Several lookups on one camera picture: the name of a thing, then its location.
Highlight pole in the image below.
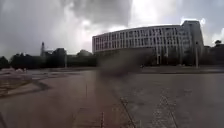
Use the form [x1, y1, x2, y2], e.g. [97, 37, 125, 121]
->
[194, 41, 200, 69]
[64, 54, 68, 69]

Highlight row of dark trees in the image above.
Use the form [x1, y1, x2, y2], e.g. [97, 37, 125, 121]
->
[0, 47, 100, 70]

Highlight large white building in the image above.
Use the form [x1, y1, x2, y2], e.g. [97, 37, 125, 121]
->
[91, 20, 205, 66]

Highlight raised ground patch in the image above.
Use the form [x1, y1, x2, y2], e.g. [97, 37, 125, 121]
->
[0, 68, 51, 98]

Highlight slim tower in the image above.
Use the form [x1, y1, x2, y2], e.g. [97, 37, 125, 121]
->
[40, 41, 46, 58]

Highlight grey paved plaza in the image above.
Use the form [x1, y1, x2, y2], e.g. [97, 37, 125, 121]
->
[0, 68, 224, 128]

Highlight row of trees before building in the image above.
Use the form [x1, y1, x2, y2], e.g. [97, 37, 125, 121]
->
[166, 39, 224, 67]

